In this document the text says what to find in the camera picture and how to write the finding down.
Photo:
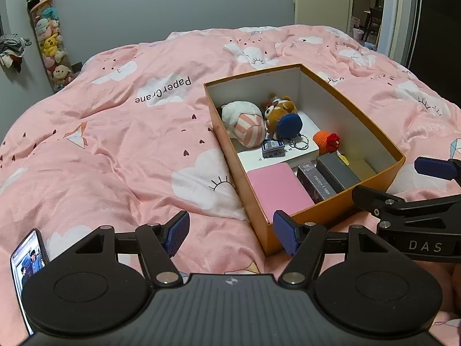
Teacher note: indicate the orange crochet toy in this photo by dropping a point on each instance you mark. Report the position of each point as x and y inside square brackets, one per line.
[324, 140]

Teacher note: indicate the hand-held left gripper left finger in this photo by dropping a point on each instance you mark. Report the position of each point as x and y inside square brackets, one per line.
[176, 232]

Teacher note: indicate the dark wardrobe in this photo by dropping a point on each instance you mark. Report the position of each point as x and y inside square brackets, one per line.
[439, 25]

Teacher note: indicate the dark grey box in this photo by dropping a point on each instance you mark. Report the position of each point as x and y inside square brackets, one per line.
[338, 173]

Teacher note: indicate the hanging grey clothes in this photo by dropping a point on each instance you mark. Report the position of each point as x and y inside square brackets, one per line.
[12, 48]

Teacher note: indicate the pink case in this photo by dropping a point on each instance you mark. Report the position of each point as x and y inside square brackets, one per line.
[277, 191]

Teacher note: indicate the white plush toy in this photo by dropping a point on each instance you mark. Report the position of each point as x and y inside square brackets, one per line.
[245, 126]

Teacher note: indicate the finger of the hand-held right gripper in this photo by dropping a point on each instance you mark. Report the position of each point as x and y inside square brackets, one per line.
[432, 165]
[396, 207]

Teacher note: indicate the pink bin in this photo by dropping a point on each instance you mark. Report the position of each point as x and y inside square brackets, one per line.
[358, 33]

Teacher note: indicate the cream door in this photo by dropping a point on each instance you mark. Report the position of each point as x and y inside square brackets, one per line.
[324, 7]

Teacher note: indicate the dark wooden chair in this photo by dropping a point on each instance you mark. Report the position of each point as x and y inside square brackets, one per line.
[372, 23]

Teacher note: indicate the dark card box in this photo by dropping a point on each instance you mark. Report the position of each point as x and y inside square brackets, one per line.
[317, 183]

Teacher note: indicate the small blue card deck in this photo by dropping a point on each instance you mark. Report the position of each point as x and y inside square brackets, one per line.
[273, 146]

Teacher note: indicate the white door frame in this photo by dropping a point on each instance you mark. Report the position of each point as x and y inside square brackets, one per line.
[396, 14]

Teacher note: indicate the white rectangular box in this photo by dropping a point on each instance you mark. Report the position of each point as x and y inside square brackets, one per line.
[306, 155]

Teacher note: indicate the smartphone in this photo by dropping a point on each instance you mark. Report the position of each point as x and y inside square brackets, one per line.
[27, 266]

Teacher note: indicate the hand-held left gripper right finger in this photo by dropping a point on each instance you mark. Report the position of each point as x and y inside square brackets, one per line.
[286, 232]

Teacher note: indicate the orange cardboard box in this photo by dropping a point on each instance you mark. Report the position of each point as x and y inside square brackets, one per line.
[338, 205]

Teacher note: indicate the clear tube of plush toys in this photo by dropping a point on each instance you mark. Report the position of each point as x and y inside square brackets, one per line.
[50, 47]

